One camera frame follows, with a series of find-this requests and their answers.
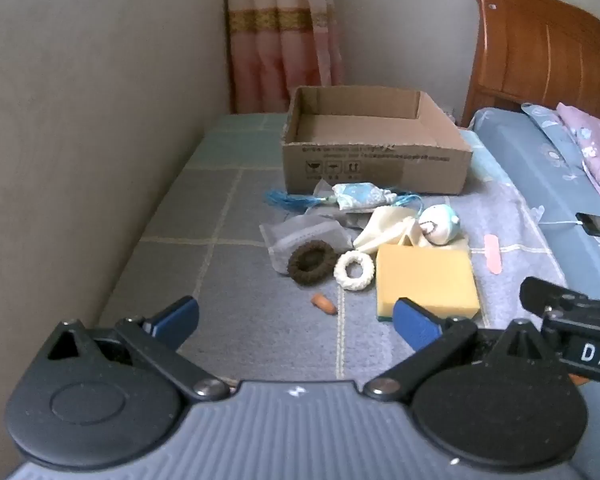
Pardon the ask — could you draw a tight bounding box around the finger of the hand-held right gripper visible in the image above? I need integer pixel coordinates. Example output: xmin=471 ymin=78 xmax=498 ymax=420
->
xmin=520 ymin=276 xmax=600 ymax=318

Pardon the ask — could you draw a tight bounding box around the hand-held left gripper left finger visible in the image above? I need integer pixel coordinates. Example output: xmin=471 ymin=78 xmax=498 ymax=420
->
xmin=45 ymin=296 xmax=230 ymax=403

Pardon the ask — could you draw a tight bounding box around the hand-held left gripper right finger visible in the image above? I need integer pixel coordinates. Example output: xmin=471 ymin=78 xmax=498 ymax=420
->
xmin=364 ymin=297 xmax=563 ymax=403

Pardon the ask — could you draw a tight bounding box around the yellow sponge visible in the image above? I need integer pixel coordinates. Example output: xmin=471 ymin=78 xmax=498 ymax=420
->
xmin=375 ymin=244 xmax=482 ymax=322

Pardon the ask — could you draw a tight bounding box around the pink nail file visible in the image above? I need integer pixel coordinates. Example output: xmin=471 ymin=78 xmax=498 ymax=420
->
xmin=484 ymin=234 xmax=502 ymax=275

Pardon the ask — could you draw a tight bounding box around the white scrunchie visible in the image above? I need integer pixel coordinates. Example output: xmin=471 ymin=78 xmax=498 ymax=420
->
xmin=333 ymin=251 xmax=377 ymax=291

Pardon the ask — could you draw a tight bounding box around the cream cloth pouch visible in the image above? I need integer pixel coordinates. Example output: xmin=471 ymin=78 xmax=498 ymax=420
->
xmin=352 ymin=205 xmax=431 ymax=253

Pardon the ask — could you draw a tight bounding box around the blue and white plush ball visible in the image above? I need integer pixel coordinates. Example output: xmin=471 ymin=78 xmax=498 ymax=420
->
xmin=418 ymin=204 xmax=461 ymax=246

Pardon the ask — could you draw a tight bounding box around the brown scrunchie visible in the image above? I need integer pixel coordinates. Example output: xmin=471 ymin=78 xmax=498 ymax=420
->
xmin=287 ymin=240 xmax=337 ymax=288

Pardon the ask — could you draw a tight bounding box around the floral sachet with blue tassel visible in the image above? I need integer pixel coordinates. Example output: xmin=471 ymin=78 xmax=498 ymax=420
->
xmin=265 ymin=181 xmax=421 ymax=213

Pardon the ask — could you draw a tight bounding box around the clear plastic zip bag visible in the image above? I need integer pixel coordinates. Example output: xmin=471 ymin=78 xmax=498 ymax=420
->
xmin=259 ymin=212 xmax=353 ymax=276
xmin=312 ymin=179 xmax=342 ymax=200

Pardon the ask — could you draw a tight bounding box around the cardboard box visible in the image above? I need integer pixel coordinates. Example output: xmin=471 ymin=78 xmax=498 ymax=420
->
xmin=280 ymin=86 xmax=473 ymax=196

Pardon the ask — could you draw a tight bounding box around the black phone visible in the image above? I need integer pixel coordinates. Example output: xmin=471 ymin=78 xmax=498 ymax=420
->
xmin=575 ymin=213 xmax=600 ymax=239

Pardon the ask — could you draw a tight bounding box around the blue floral bedsheet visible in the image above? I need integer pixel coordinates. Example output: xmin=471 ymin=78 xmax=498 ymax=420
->
xmin=467 ymin=102 xmax=600 ymax=301

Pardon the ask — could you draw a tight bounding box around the blue floral pillow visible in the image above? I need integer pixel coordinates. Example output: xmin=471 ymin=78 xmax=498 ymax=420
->
xmin=522 ymin=102 xmax=598 ymax=183

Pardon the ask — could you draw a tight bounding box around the wooden headboard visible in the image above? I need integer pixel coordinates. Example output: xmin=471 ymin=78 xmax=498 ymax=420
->
xmin=462 ymin=0 xmax=600 ymax=128

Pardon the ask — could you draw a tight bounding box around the pink patterned curtain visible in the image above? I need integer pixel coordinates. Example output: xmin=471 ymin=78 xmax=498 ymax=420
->
xmin=222 ymin=0 xmax=343 ymax=113

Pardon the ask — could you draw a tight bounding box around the white charging cable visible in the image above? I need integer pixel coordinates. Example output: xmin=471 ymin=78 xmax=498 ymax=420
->
xmin=534 ymin=211 xmax=581 ymax=227

